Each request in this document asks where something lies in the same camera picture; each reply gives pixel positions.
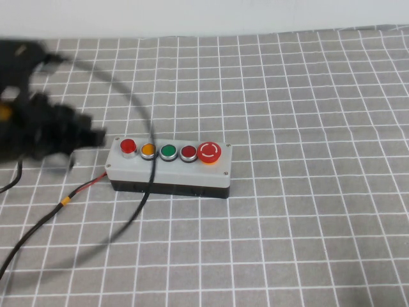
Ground grey black button control box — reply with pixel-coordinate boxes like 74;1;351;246
105;136;233;200

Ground red illuminated push button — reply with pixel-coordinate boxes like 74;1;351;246
120;138;139;159

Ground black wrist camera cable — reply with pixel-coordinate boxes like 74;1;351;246
41;53;158;270

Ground dark red flat push button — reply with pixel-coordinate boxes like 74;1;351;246
179;145;199;163

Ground grey white-checked tablecloth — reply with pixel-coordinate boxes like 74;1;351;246
0;24;409;307

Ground black red power cable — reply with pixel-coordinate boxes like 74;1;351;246
0;171;109;281

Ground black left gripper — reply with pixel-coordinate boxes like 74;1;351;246
14;93;109;161

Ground yellow flat push button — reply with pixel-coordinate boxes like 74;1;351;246
139;143;159;161

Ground green flat push button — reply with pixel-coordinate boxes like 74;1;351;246
159;143;179;162

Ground red mushroom emergency stop button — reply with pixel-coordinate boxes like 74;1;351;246
197;141;222;165

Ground thin black looped cable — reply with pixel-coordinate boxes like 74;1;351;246
0;159;24;193

